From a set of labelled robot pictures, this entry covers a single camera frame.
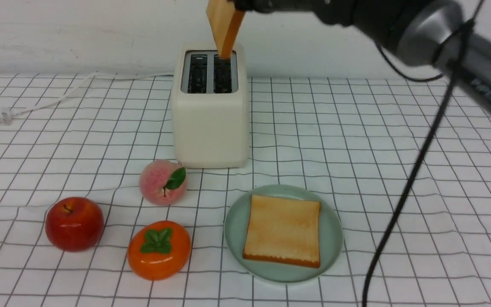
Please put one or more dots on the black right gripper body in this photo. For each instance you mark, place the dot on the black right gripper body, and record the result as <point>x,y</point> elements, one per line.
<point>318,7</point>

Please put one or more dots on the toast slice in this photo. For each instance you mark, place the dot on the toast slice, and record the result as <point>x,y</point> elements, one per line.
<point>283,231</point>
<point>225,21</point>

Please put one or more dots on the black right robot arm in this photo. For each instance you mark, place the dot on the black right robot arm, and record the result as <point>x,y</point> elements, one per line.
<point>416,32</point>

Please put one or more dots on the cream white toaster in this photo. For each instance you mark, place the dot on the cream white toaster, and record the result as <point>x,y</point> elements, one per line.
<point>210,108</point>

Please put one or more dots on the pink peach with leaf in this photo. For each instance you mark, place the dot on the pink peach with leaf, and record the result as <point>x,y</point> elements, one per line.
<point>163,182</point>

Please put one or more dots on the mint green plate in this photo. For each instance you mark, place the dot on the mint green plate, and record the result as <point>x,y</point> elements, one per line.
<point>331,238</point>

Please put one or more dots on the orange persimmon with green leaves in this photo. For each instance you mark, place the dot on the orange persimmon with green leaves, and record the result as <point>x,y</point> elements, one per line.
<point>159,250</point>

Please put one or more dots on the white grid tablecloth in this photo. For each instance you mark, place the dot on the white grid tablecloth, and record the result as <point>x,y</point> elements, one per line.
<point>352,142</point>

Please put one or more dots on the red apple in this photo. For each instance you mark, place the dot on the red apple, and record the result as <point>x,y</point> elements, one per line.
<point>74,224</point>

